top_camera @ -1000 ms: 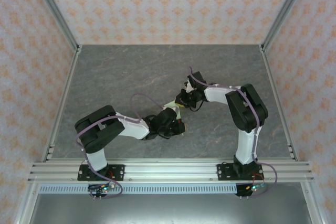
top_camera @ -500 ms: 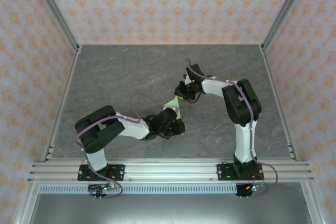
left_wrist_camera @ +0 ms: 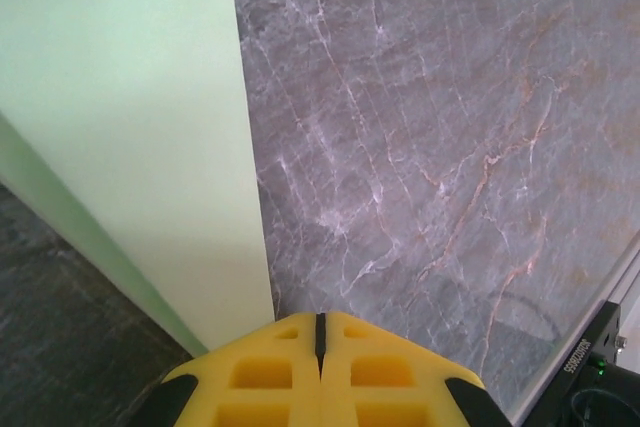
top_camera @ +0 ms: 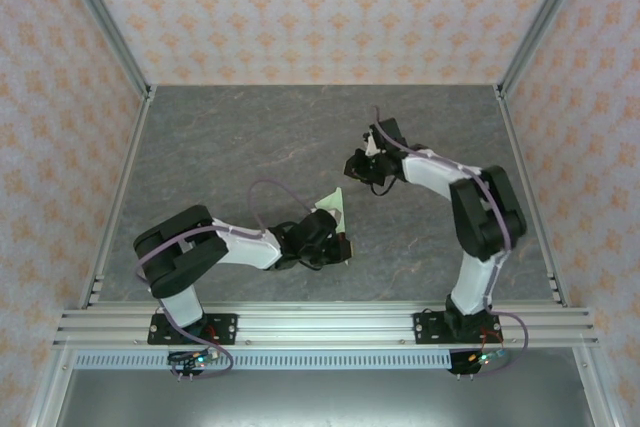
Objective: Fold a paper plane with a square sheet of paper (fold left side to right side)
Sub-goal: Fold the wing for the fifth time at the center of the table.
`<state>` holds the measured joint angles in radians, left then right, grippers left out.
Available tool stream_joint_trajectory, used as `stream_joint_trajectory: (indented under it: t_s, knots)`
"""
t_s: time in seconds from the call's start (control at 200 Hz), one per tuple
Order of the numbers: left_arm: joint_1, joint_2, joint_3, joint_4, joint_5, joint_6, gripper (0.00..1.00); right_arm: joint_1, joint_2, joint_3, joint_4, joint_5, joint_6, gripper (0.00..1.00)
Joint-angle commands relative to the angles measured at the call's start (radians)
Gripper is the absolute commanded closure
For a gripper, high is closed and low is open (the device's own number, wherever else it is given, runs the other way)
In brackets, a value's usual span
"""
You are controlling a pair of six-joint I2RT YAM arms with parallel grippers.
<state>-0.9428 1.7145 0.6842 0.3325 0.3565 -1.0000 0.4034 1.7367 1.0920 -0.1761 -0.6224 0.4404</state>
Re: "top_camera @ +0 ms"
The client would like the light green paper sheet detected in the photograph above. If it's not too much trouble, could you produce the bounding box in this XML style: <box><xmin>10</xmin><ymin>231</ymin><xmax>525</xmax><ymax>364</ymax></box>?
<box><xmin>312</xmin><ymin>186</ymin><xmax>357</xmax><ymax>267</ymax></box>

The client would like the grey metal sheet panel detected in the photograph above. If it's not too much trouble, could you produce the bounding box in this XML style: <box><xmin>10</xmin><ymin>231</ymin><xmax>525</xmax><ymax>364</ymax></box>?
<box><xmin>57</xmin><ymin>369</ymin><xmax>599</xmax><ymax>427</ymax></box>

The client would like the small circuit board with LEDs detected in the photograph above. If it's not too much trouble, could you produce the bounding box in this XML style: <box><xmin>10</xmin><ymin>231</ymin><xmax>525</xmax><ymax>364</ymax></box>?
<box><xmin>452</xmin><ymin>349</ymin><xmax>507</xmax><ymax>369</ymax></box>
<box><xmin>167</xmin><ymin>349</ymin><xmax>221</xmax><ymax>369</ymax></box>

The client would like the right gripper short black cable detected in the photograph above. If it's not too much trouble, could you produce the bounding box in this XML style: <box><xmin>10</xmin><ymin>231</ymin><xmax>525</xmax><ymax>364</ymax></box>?
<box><xmin>367</xmin><ymin>178</ymin><xmax>397</xmax><ymax>197</ymax></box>

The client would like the gripper short black cable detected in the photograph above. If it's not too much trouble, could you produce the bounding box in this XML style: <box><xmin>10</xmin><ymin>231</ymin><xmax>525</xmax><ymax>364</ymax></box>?
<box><xmin>293</xmin><ymin>245</ymin><xmax>327</xmax><ymax>272</ymax></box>
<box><xmin>367</xmin><ymin>178</ymin><xmax>397</xmax><ymax>197</ymax></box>

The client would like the left gripper short black cable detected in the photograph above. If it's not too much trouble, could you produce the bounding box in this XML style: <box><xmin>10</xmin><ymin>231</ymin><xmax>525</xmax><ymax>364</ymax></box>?
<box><xmin>293</xmin><ymin>245</ymin><xmax>327</xmax><ymax>272</ymax></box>

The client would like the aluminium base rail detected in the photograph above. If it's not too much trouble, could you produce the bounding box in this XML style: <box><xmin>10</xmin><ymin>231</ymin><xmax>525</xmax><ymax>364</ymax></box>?
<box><xmin>52</xmin><ymin>300</ymin><xmax>599</xmax><ymax>348</ymax></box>

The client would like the slotted grey cable duct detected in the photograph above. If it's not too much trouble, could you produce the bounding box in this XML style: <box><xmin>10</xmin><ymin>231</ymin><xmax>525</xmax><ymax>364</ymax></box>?
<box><xmin>74</xmin><ymin>351</ymin><xmax>454</xmax><ymax>371</ymax></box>

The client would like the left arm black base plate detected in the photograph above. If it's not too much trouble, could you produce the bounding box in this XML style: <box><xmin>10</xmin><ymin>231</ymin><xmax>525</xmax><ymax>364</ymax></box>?
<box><xmin>147</xmin><ymin>312</ymin><xmax>239</xmax><ymax>346</ymax></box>

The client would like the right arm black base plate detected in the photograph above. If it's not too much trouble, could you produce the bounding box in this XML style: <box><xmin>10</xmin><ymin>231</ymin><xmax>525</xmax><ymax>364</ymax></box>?
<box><xmin>412</xmin><ymin>310</ymin><xmax>504</xmax><ymax>346</ymax></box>

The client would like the aluminium side rail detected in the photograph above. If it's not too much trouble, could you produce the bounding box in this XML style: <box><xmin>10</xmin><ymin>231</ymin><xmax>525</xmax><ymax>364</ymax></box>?
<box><xmin>79</xmin><ymin>96</ymin><xmax>156</xmax><ymax>308</ymax></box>
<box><xmin>494</xmin><ymin>86</ymin><xmax>571</xmax><ymax>308</ymax></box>

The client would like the aluminium frame post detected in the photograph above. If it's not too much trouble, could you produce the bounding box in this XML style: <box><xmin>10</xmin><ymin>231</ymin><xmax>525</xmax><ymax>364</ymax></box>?
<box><xmin>494</xmin><ymin>0</ymin><xmax>596</xmax><ymax>98</ymax></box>
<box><xmin>52</xmin><ymin>0</ymin><xmax>154</xmax><ymax>101</ymax></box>

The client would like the aluminium frame leg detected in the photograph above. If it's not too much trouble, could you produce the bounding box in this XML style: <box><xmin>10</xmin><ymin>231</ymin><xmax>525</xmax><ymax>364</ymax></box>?
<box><xmin>24</xmin><ymin>346</ymin><xmax>76</xmax><ymax>427</ymax></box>
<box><xmin>573</xmin><ymin>346</ymin><xmax>621</xmax><ymax>427</ymax></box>

